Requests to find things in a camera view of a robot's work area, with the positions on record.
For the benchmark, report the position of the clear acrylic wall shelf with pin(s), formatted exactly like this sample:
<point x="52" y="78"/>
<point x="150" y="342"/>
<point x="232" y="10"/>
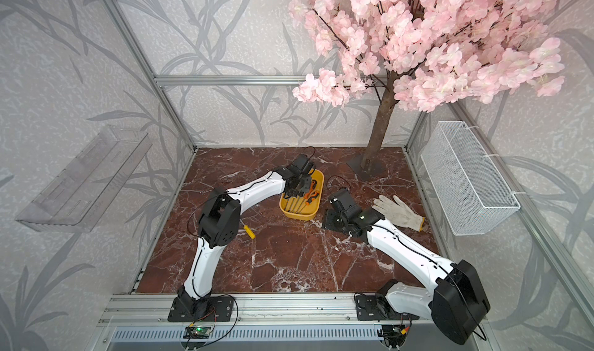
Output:
<point x="78" y="197"/>

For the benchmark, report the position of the dark metal tree base plate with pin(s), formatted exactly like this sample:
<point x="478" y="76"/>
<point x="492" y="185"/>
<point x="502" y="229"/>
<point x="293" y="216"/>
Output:
<point x="366" y="171"/>

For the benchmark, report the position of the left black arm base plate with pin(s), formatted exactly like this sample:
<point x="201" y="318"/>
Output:
<point x="209" y="309"/>

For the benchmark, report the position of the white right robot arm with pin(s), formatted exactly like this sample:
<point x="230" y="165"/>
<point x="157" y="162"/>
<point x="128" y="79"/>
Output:
<point x="450" y="294"/>

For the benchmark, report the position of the orange handled screwdriver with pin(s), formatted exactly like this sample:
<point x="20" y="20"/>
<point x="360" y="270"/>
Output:
<point x="312" y="189"/>

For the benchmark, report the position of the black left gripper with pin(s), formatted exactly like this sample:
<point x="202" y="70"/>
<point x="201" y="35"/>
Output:
<point x="308" y="185"/>

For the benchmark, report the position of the right circuit board with wires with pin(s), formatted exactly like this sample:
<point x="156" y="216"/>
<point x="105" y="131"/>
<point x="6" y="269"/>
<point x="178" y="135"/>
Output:
<point x="394" y="331"/>

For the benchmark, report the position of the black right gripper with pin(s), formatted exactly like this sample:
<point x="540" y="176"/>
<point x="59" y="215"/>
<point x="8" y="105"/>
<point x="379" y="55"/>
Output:
<point x="328" y="218"/>

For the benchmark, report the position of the orange black screwdriver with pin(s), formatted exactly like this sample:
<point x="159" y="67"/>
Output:
<point x="309" y="198"/>

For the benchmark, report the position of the yellow plastic storage box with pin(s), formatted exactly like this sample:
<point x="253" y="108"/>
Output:
<point x="290" y="207"/>

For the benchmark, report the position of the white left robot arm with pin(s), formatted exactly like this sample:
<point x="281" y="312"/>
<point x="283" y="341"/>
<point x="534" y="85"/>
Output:
<point x="219" y="222"/>

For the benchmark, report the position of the aluminium front rail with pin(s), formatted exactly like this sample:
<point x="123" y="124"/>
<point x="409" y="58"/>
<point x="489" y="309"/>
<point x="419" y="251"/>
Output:
<point x="250" y="309"/>

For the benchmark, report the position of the artificial cherry blossom tree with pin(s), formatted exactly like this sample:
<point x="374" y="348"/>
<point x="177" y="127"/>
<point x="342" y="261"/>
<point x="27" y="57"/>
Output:
<point x="427" y="53"/>

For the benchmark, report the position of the yellow handled screwdriver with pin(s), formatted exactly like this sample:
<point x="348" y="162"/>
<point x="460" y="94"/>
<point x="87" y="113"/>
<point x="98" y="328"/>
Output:
<point x="249" y="232"/>

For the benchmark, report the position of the white cotton work glove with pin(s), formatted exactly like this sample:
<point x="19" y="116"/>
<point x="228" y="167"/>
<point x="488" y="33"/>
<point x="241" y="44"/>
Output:
<point x="398" y="212"/>

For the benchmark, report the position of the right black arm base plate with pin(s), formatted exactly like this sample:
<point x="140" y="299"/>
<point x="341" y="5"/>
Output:
<point x="376" y="308"/>

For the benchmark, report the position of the white wire mesh basket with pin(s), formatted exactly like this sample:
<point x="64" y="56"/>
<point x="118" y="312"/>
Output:
<point x="472" y="192"/>

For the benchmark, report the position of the left green circuit board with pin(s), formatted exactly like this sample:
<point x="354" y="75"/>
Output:
<point x="193" y="332"/>

